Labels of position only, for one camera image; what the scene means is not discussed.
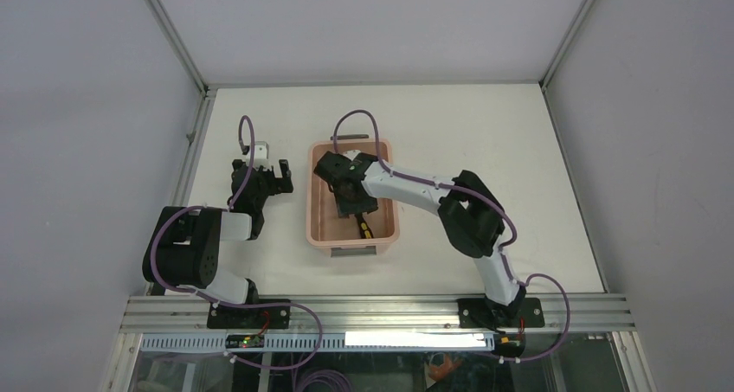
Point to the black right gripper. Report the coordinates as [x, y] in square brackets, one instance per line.
[356, 204]

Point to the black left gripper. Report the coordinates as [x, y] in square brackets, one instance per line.
[262, 177]

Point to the black yellow screwdriver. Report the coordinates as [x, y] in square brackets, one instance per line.
[363, 227]

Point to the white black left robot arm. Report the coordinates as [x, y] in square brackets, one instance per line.
[183, 254]

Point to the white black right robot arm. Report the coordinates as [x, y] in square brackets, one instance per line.
[472, 218]

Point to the pink plastic bin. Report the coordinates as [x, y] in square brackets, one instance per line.
[341, 218]

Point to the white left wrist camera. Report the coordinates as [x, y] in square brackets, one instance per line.
[259, 155]

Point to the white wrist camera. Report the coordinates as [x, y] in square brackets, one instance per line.
[259, 155]
[351, 154]

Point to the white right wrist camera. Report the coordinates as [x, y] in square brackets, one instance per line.
[351, 154]

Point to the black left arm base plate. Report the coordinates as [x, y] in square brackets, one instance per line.
[269, 313]

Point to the white slotted cable duct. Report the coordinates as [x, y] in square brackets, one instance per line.
[337, 342]

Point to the aluminium mounting rail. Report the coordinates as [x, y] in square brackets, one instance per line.
[579, 313]

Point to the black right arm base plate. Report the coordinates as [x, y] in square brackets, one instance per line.
[483, 313]

